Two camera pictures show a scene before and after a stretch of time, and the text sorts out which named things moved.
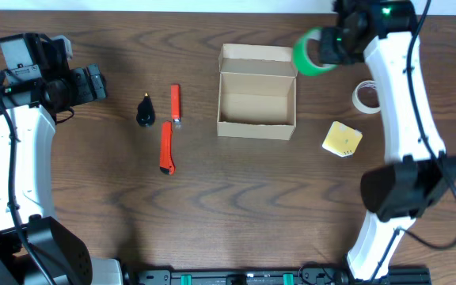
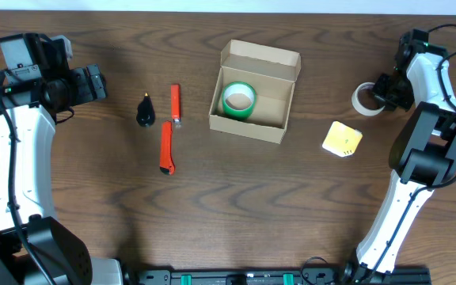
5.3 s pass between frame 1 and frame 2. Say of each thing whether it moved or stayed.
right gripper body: moved
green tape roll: moved
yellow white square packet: stayed
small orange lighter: stayed
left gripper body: stayed
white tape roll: stayed
